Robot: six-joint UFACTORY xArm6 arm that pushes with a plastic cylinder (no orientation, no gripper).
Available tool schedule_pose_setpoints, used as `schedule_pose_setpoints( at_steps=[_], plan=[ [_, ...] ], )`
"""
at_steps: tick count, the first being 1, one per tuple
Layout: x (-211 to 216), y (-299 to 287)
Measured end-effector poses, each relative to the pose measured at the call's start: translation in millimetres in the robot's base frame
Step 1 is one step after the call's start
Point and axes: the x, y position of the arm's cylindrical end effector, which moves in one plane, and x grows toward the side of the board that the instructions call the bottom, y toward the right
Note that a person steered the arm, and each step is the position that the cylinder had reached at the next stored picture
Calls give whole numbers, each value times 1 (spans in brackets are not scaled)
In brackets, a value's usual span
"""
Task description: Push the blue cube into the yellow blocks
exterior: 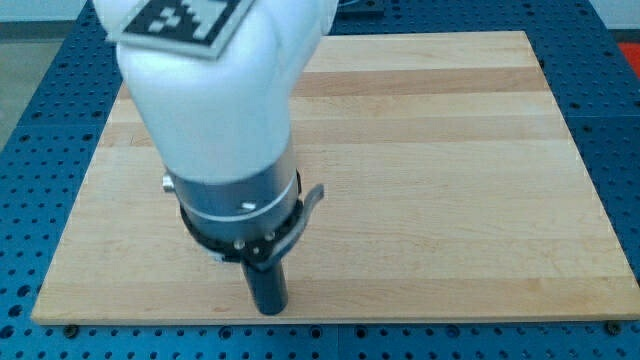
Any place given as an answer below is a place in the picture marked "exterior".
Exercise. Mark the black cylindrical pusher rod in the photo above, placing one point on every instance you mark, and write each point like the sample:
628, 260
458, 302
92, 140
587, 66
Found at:
267, 287

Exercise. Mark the black tool clamp ring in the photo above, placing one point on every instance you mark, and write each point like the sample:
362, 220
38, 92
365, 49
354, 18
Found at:
265, 249

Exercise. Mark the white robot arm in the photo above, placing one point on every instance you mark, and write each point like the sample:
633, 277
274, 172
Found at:
212, 82

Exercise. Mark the light wooden board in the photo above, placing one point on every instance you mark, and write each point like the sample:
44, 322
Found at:
454, 192

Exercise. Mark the black and white fiducial tag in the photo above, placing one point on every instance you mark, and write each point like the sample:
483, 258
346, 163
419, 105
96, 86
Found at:
195, 28

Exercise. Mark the red object at edge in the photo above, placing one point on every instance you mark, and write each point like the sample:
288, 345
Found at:
631, 52

